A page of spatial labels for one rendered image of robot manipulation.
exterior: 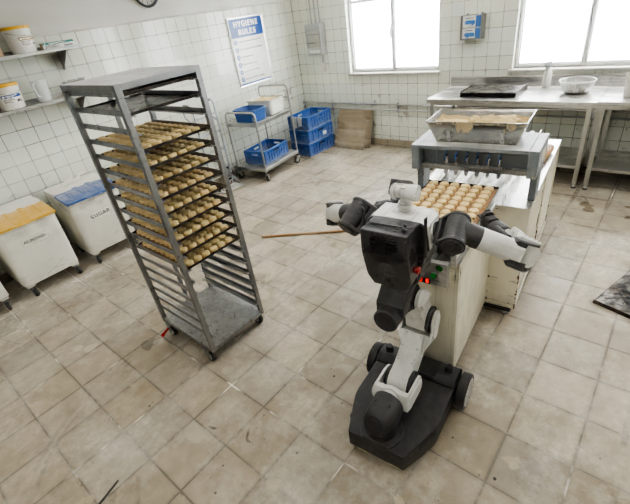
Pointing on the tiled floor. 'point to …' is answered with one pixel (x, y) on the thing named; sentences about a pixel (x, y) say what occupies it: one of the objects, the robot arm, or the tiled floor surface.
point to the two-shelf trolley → (260, 140)
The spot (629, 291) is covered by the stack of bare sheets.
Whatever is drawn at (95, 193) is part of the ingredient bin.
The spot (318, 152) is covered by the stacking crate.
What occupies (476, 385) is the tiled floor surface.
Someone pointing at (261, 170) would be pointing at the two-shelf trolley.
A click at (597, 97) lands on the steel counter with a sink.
